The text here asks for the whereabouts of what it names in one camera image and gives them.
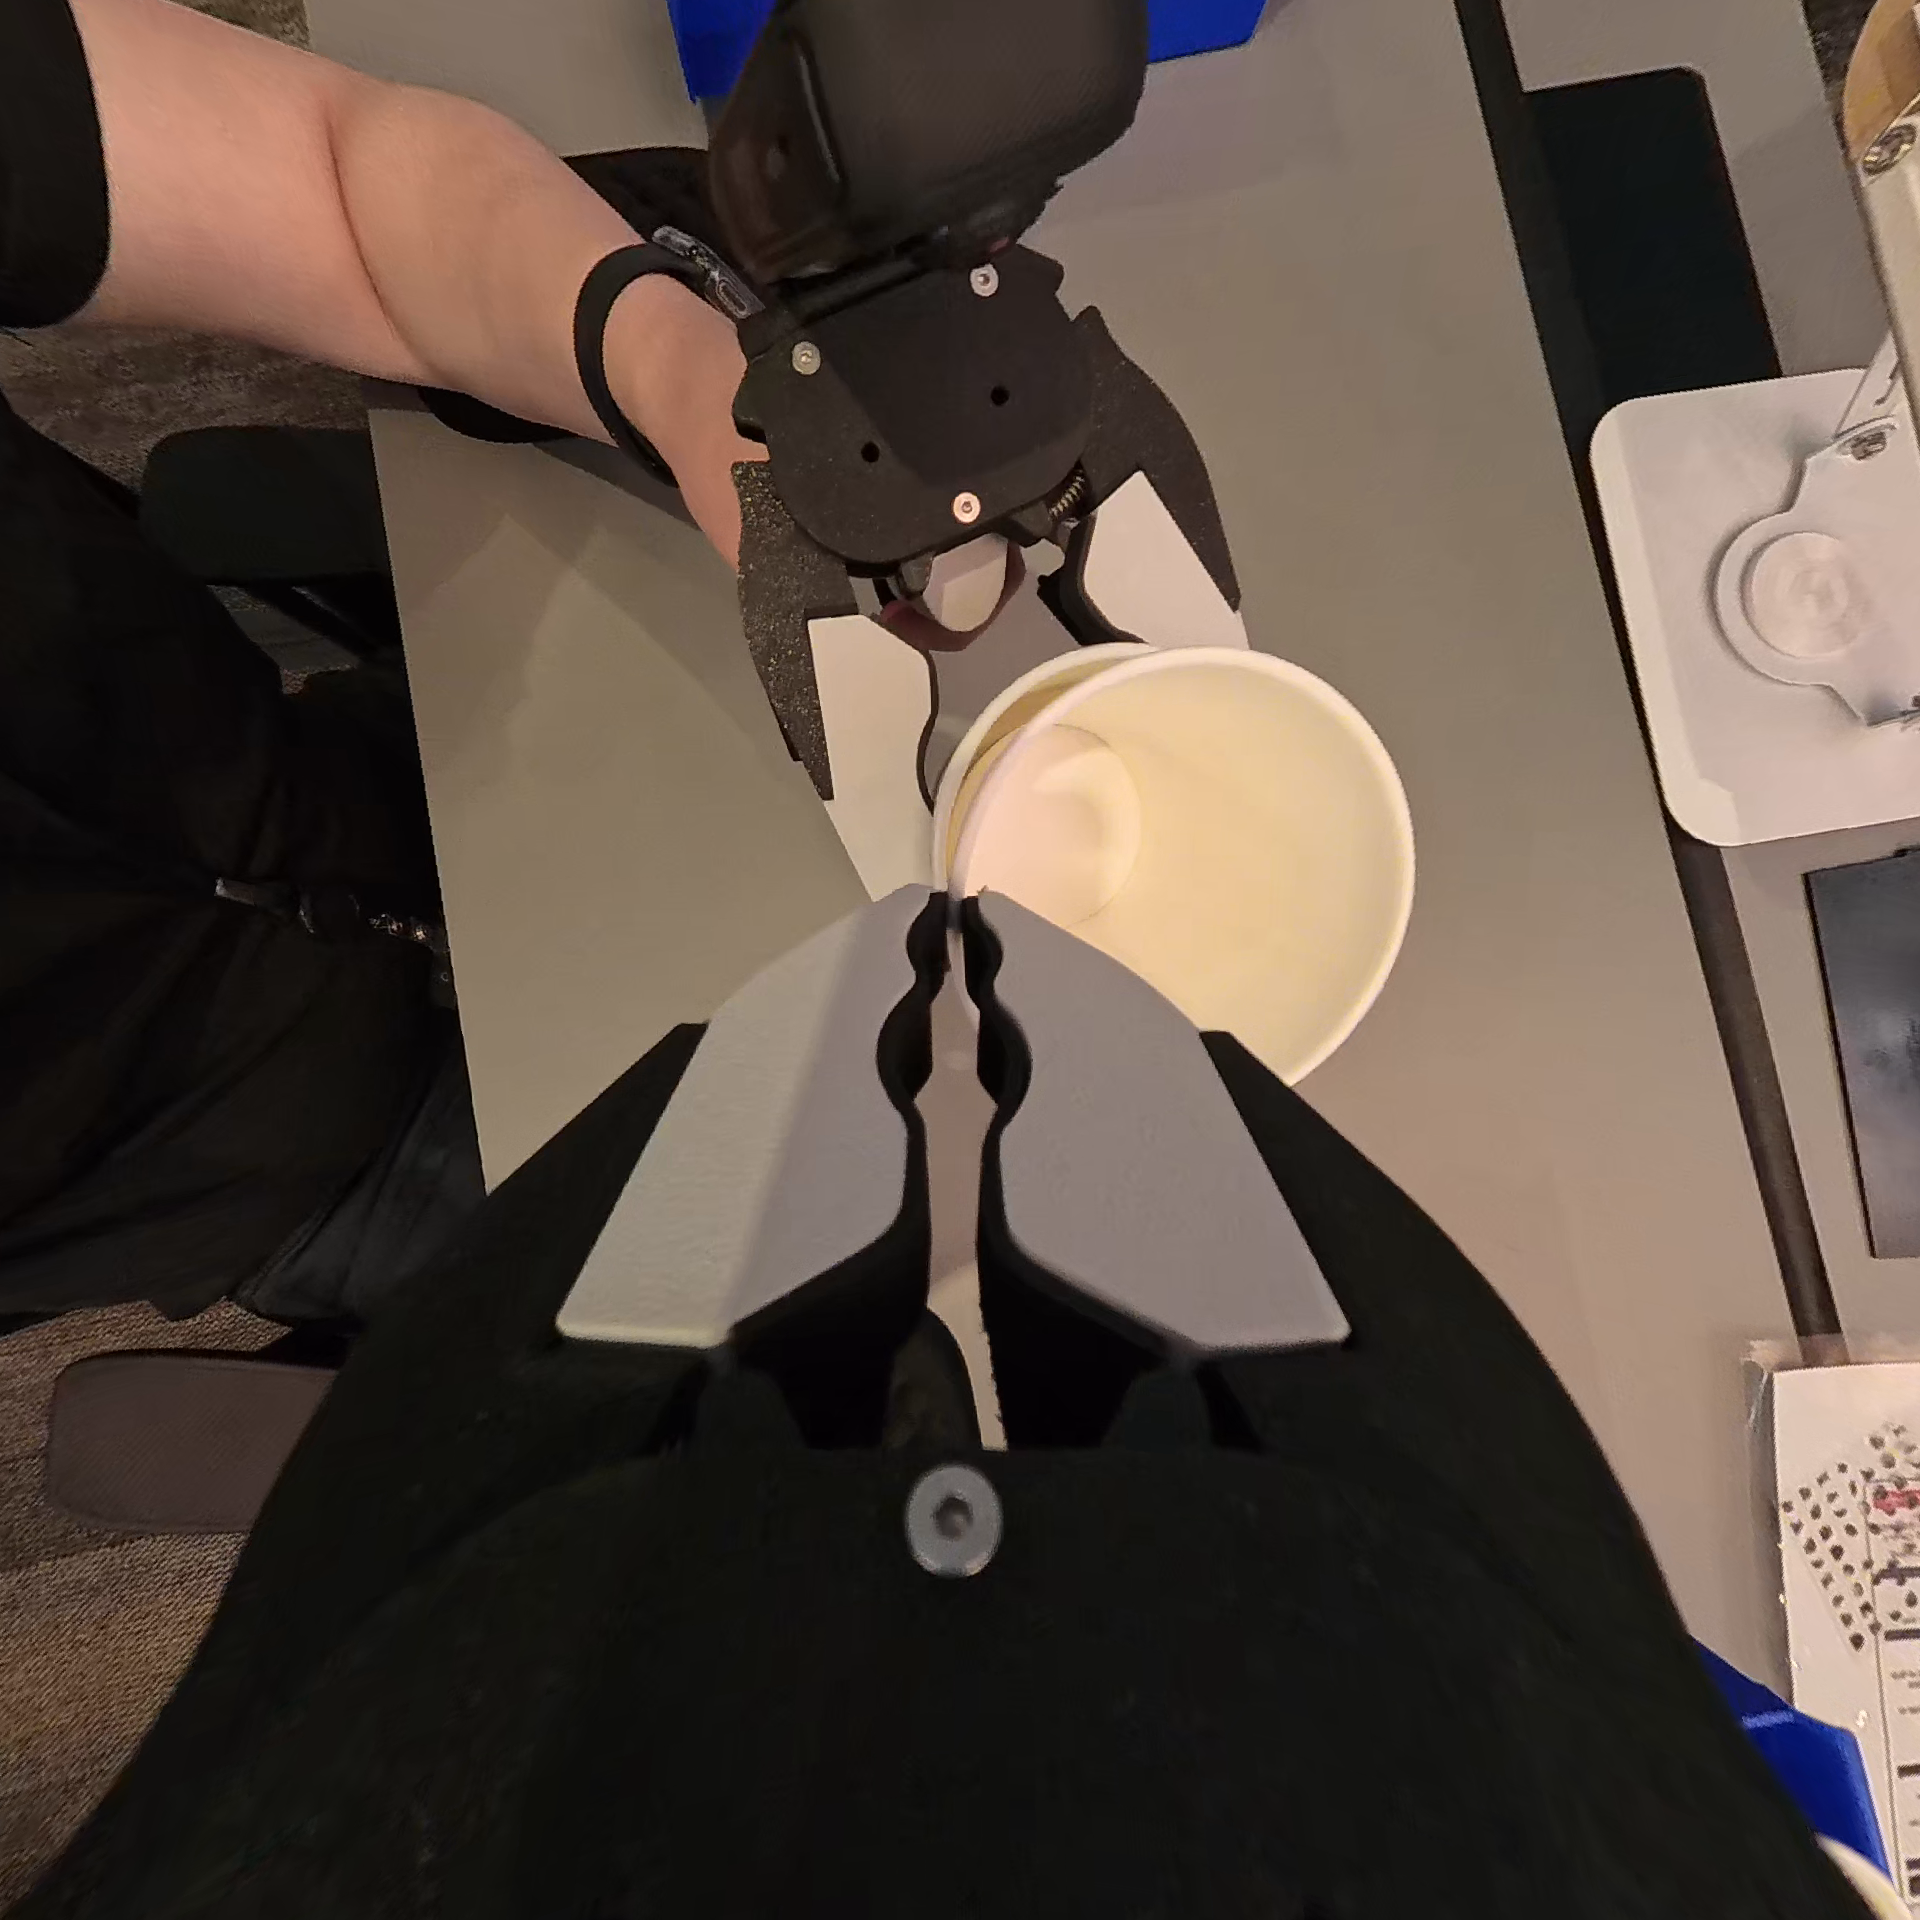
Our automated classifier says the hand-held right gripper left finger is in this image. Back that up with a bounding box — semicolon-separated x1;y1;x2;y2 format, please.
557;882;956;1449

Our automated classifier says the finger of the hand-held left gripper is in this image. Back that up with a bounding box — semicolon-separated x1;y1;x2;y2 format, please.
1068;480;1251;657
807;603;946;903

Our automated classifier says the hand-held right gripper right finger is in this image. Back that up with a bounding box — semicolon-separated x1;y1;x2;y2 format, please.
957;890;1354;1444

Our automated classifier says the printed sheet in plastic sleeve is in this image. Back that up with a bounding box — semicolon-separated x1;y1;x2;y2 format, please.
1744;1338;1920;1894

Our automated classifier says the black wristband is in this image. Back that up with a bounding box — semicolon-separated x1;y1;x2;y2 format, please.
574;224;755;485

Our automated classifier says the person's left hand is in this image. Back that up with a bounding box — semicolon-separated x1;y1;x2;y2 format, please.
606;308;779;567

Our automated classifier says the blue plastic bin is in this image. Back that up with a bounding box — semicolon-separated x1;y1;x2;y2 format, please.
1694;1634;1920;1920
668;0;1277;104

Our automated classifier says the person's left forearm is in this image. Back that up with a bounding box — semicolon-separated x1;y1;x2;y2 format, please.
69;0;669;440

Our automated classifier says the person's black clothed torso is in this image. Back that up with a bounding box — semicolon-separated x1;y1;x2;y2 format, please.
0;0;491;1328

